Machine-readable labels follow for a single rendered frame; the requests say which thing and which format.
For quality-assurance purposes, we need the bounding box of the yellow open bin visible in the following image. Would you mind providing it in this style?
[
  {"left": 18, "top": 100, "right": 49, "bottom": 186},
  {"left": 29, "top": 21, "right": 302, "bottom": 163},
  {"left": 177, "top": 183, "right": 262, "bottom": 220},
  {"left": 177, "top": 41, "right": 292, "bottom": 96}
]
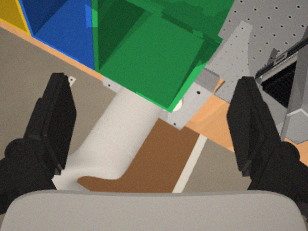
[{"left": 0, "top": 0, "right": 32, "bottom": 37}]

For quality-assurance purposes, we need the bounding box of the blue bin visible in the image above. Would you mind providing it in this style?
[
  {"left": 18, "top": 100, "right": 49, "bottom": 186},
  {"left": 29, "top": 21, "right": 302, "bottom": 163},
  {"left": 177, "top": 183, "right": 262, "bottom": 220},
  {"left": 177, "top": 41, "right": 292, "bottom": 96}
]
[{"left": 19, "top": 0, "right": 95, "bottom": 71}]

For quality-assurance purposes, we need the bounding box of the green bin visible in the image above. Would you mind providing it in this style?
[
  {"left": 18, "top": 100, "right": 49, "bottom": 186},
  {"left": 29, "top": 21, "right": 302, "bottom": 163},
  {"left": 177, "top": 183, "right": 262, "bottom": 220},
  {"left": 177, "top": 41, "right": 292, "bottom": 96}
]
[{"left": 91, "top": 0, "right": 235, "bottom": 113}]

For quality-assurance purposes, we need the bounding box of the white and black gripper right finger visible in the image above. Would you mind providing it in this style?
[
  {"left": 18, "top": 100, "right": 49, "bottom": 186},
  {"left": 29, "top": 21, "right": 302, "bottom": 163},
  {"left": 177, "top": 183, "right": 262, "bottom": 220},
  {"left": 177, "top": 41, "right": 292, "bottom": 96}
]
[{"left": 226, "top": 76, "right": 308, "bottom": 223}]

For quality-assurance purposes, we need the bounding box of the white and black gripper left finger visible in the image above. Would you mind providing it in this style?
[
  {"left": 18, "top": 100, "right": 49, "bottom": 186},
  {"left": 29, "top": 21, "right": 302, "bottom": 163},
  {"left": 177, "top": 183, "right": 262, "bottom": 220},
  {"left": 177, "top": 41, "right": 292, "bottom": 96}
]
[{"left": 0, "top": 73, "right": 77, "bottom": 215}]

